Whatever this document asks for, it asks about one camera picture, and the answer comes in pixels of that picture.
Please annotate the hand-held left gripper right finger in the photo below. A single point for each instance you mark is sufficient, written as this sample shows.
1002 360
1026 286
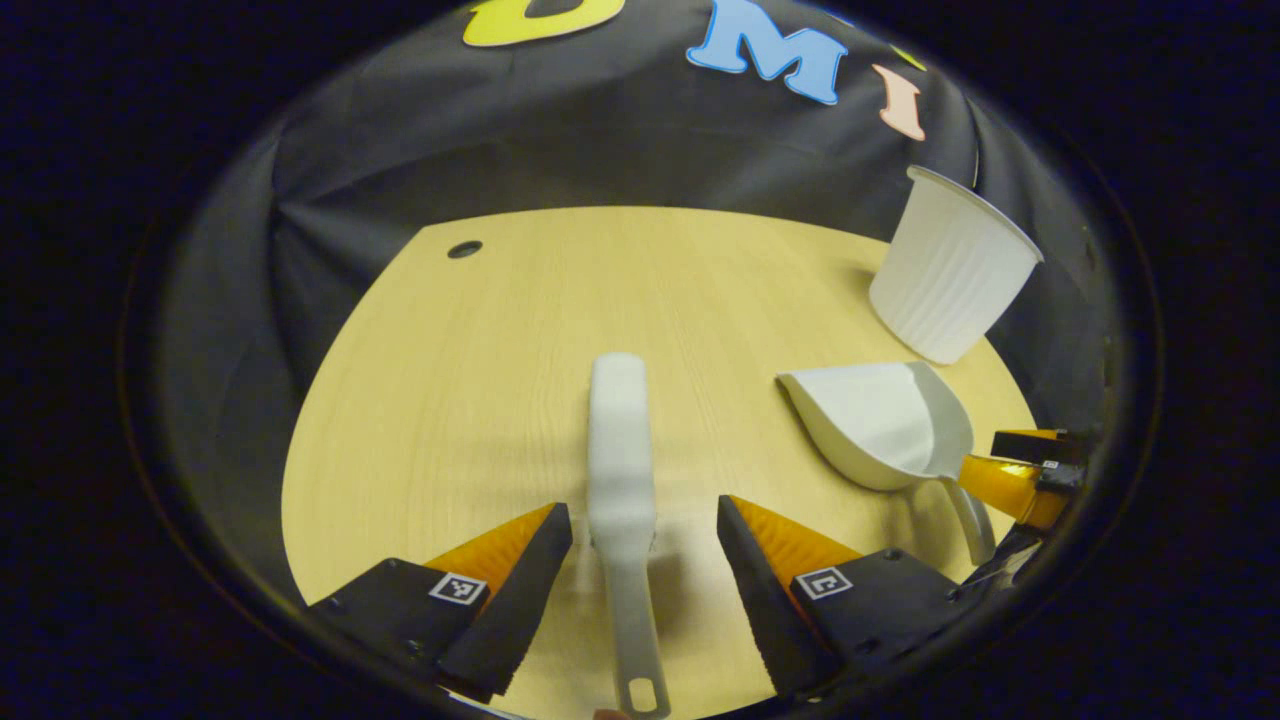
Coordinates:
760 610

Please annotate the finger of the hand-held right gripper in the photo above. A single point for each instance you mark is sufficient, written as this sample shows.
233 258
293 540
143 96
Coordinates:
1040 448
1005 485

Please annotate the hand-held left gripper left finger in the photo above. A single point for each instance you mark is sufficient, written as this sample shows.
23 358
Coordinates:
515 610

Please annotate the white dustpan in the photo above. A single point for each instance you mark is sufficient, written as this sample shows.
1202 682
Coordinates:
880 420

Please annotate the white garbage bin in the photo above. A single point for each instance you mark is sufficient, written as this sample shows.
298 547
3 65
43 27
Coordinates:
950 280

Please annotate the small white broom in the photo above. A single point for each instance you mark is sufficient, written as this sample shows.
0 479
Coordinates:
620 450

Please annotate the black backdrop cloth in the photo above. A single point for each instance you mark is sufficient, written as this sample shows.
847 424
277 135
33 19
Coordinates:
600 130

